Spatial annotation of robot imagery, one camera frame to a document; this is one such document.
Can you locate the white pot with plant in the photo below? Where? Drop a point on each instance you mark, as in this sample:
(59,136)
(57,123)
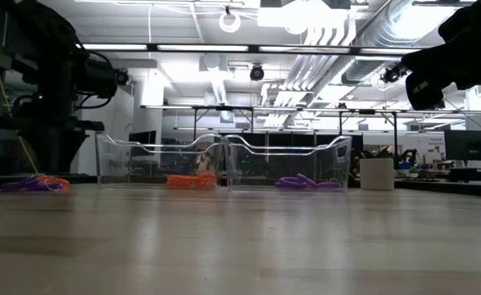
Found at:
(377,174)

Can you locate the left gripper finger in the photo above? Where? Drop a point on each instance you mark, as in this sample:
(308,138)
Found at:
(46,151)
(70,151)

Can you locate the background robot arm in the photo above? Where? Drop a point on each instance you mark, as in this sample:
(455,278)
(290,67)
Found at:
(408,157)

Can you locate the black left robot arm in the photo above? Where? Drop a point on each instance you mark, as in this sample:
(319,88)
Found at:
(51,61)

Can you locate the clear plastic bin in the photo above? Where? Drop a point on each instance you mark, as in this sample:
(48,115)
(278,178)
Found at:
(260,172)
(150,172)

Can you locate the black computer monitor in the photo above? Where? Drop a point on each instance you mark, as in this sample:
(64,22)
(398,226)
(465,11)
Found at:
(142,141)
(469,145)

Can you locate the black background workbench frame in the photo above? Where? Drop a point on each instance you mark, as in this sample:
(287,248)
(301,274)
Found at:
(223,107)

